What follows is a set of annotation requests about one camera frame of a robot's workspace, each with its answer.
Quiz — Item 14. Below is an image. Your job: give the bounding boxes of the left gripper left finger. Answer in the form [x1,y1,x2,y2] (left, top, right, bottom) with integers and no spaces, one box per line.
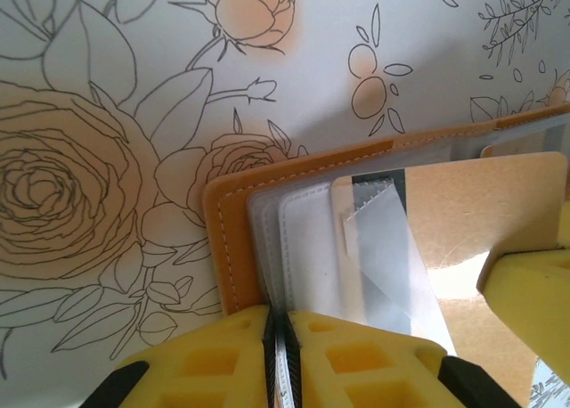
[79,304,281,408]

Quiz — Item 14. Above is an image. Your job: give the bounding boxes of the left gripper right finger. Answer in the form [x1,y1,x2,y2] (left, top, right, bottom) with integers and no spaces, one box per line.
[283,309,527,408]

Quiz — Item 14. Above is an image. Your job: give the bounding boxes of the tan kraft card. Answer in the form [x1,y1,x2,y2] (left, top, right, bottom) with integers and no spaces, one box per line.
[329,151,570,382]

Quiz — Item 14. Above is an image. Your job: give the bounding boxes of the orange leather card holder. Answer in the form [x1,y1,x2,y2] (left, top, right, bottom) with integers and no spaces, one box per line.
[202,102,570,408]

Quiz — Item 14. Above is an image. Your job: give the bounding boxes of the floral table cover sheet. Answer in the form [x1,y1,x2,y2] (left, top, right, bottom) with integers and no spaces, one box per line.
[0,0,570,408]

